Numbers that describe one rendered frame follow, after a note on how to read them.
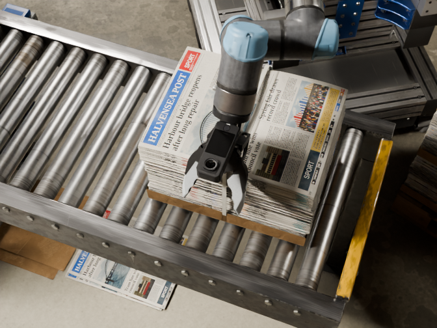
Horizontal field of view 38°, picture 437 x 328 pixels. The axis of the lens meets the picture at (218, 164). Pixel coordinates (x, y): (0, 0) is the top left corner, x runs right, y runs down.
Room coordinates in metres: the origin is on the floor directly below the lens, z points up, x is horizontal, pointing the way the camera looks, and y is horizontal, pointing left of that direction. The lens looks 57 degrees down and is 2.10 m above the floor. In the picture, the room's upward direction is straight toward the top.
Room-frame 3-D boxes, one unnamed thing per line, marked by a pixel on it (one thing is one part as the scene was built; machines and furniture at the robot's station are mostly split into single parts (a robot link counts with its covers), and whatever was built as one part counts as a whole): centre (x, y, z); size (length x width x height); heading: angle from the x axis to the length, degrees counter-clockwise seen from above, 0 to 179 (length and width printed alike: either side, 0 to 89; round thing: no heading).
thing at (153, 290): (0.95, 0.31, 0.01); 0.37 x 0.28 x 0.01; 69
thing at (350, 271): (0.69, -0.34, 0.81); 0.43 x 0.03 x 0.02; 159
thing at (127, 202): (0.89, 0.16, 0.77); 0.47 x 0.05 x 0.05; 159
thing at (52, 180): (0.96, 0.34, 0.77); 0.47 x 0.05 x 0.05; 159
